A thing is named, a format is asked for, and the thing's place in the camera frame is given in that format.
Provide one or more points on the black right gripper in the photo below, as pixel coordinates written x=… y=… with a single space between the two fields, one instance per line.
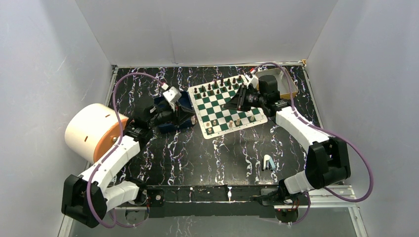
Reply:
x=238 y=101

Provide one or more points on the dark blue tin box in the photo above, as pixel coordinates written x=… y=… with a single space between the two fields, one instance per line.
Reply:
x=168 y=127

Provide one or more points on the green white chess board mat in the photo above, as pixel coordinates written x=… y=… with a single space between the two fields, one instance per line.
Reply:
x=210 y=108

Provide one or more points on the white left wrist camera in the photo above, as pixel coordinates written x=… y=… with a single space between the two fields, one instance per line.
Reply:
x=172 y=95

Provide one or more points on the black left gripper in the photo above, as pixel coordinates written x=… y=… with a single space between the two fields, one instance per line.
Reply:
x=180 y=115

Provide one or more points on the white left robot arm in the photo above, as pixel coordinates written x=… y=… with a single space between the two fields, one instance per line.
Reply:
x=88 y=197

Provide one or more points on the white orange cylindrical appliance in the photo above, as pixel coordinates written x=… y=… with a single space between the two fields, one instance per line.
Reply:
x=92 y=131

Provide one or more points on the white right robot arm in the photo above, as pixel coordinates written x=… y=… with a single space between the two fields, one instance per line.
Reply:
x=327 y=160

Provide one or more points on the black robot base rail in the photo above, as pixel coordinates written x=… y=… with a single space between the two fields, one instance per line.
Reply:
x=261 y=201

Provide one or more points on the gold tin box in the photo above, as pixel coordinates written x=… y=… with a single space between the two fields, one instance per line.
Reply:
x=282 y=82

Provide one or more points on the small white blue stapler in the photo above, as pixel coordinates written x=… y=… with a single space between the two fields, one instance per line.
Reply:
x=268 y=163

